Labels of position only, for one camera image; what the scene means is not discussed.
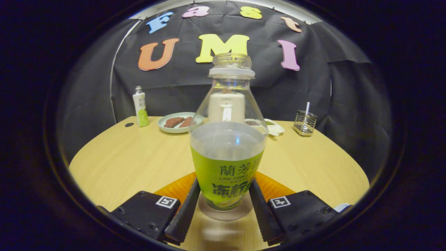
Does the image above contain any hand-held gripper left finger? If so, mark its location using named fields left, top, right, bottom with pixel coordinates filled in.
left=98, top=172, right=201, bottom=245

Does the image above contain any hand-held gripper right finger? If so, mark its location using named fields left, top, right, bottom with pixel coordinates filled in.
left=248, top=172, right=352, bottom=246

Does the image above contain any round brown coaster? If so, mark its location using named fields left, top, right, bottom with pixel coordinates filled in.
left=198, top=193, right=253, bottom=221

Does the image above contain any green label juice bottle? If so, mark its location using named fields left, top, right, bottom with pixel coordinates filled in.
left=189, top=53, right=269, bottom=212

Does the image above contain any small white green bottle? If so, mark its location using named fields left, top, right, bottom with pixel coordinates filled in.
left=132, top=86, right=149, bottom=127

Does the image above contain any wooden table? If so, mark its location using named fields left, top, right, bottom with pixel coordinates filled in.
left=69, top=116, right=370, bottom=251

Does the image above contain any pale green plate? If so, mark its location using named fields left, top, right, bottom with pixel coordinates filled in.
left=157, top=112, right=205, bottom=134

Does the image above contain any white divided tray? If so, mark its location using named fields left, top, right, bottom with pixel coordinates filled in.
left=245, top=119, right=285, bottom=136

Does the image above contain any wire mesh holder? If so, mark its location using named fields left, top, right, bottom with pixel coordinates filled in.
left=293, top=110, right=318, bottom=136

